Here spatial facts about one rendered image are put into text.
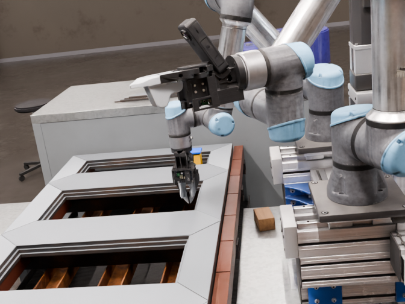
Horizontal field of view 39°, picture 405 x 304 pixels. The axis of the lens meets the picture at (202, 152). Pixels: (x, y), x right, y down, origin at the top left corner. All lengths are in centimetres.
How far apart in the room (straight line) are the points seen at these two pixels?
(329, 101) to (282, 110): 76
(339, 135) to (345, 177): 11
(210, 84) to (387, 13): 41
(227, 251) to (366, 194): 48
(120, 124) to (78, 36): 978
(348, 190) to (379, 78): 31
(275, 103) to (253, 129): 145
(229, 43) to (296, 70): 64
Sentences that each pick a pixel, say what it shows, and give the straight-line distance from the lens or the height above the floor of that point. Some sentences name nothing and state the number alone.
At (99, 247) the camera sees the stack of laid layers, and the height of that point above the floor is 83.
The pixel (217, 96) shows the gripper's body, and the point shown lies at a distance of 106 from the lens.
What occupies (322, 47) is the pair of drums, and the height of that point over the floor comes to 76.
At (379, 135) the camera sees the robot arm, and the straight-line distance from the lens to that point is 130.
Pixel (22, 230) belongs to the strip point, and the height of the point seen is 85.
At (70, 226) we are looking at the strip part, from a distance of 200.
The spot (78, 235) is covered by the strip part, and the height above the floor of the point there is 85.
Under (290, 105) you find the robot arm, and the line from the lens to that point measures 114.
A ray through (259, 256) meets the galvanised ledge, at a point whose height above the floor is 68.
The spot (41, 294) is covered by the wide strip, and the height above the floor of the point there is 85.
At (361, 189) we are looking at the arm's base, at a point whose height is 108.
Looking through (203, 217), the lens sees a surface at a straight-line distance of 189.
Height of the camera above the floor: 166
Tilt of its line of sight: 19 degrees down
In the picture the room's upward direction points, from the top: 7 degrees counter-clockwise
